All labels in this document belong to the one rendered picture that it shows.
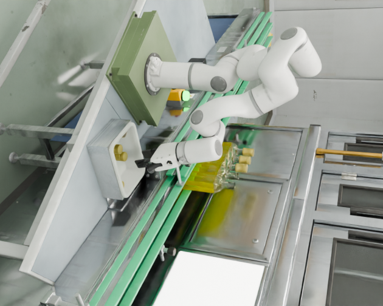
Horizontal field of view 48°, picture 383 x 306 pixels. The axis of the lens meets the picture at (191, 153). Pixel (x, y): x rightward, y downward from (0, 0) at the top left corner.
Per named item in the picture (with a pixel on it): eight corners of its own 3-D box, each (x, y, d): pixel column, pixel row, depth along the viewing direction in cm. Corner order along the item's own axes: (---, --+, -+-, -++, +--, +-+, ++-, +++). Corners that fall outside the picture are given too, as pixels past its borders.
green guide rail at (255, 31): (162, 159, 161) (182, 162, 158) (162, 158, 160) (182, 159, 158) (261, 13, 293) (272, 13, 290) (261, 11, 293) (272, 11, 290)
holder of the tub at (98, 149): (106, 209, 152) (126, 212, 149) (86, 145, 137) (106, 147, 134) (127, 180, 165) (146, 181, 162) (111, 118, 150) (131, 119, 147)
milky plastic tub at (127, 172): (103, 198, 149) (126, 201, 146) (86, 145, 136) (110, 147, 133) (126, 169, 162) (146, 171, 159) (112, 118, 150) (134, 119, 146)
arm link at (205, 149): (215, 109, 132) (228, 121, 140) (186, 115, 138) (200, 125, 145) (213, 155, 127) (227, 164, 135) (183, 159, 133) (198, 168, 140)
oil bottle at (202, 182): (170, 188, 172) (221, 195, 164) (168, 177, 168) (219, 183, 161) (175, 180, 176) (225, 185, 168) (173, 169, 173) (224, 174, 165)
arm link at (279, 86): (258, 87, 141) (235, 55, 132) (317, 54, 133) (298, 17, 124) (266, 119, 129) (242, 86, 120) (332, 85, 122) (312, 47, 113)
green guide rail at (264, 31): (166, 175, 165) (185, 178, 162) (165, 173, 165) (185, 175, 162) (261, 23, 297) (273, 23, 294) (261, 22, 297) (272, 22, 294)
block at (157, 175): (144, 179, 164) (161, 181, 161) (139, 159, 158) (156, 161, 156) (148, 173, 166) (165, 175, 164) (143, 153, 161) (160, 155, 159)
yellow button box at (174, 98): (166, 105, 192) (181, 106, 189) (163, 90, 188) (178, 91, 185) (171, 98, 197) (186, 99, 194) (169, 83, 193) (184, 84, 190)
